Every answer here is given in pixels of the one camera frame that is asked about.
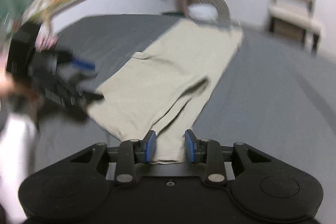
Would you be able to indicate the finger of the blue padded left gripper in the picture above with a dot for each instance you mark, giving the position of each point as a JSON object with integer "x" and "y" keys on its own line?
{"x": 83, "y": 64}

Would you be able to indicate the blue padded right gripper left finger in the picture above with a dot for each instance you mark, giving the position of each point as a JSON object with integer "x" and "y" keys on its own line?
{"x": 138, "y": 150}

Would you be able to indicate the white plastic bucket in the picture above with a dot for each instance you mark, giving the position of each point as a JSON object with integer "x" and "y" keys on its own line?
{"x": 203, "y": 11}

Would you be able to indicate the round grey studded mat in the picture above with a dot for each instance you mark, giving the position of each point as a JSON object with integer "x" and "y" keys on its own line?
{"x": 221, "y": 6}

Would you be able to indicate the dark green plastic stool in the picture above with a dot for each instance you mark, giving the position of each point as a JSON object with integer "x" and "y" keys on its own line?
{"x": 174, "y": 13}

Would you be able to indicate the person's left hand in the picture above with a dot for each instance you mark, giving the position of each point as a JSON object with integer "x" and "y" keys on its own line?
{"x": 21, "y": 96}

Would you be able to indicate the beige tote bag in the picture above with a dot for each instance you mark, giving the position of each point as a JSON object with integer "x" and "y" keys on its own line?
{"x": 40, "y": 11}

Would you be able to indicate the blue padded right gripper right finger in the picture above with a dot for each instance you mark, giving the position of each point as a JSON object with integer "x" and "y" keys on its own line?
{"x": 198, "y": 150}

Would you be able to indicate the pink clothes pile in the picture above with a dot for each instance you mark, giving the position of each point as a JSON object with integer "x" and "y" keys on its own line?
{"x": 45, "y": 40}

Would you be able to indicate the beige garment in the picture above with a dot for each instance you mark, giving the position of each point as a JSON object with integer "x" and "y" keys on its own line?
{"x": 165, "y": 87}

